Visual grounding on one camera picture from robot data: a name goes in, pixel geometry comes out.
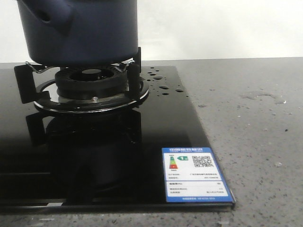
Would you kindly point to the dark blue pot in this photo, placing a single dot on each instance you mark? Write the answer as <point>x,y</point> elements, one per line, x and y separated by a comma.
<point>79,32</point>

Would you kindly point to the black right pot support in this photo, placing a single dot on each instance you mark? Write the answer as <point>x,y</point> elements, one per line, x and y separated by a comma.
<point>26,83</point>

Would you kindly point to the black right gas burner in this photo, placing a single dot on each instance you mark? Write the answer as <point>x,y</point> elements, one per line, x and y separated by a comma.
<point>93,90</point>

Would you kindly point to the blue energy label sticker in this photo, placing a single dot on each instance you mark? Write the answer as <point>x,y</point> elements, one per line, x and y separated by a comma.
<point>192,175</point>

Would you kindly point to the black glass gas stove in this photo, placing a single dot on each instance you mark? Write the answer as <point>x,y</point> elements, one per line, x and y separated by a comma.
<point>104,162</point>

